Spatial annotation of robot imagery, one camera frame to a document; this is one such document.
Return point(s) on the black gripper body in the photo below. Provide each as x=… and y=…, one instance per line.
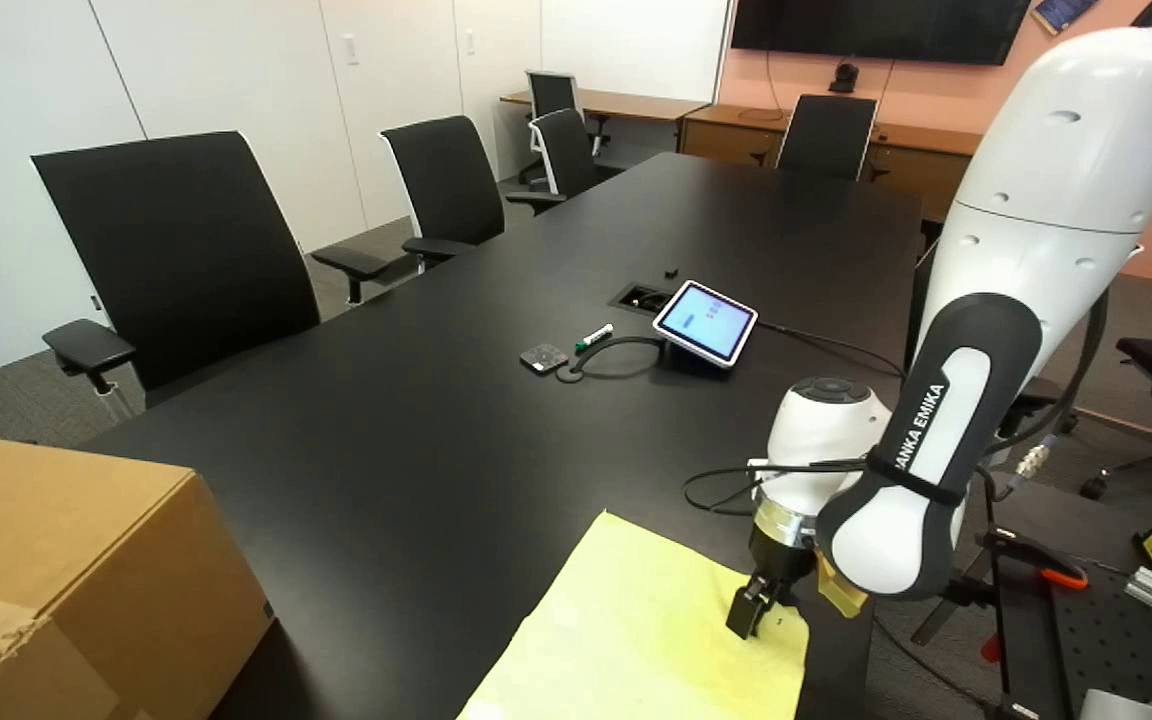
x=781, y=560

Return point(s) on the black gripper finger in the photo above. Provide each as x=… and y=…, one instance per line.
x=745, y=613

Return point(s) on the yellow towel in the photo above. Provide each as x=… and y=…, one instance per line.
x=628, y=624

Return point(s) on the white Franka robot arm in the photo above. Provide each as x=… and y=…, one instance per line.
x=1070, y=175

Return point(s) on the black tripod stand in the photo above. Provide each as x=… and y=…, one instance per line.
x=999, y=642

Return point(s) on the white tablet with stand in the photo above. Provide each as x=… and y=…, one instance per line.
x=706, y=320

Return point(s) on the marker pen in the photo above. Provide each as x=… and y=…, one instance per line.
x=594, y=333

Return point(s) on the small black flat device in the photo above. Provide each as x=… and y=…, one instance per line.
x=544, y=356

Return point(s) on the white object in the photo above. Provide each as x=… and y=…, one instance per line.
x=1138, y=701

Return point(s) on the wooden credenza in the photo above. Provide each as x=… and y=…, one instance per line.
x=721, y=135

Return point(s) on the wooden desk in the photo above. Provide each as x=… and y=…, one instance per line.
x=628, y=107

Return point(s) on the black webcam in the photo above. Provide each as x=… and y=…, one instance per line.
x=847, y=78

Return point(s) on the small blue screen device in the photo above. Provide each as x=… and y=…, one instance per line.
x=1061, y=15

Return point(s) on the large black office chair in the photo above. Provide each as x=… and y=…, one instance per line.
x=179, y=253

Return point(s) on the brown cardboard box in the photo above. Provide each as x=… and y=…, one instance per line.
x=57, y=574

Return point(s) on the black wall television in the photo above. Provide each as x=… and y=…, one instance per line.
x=868, y=24

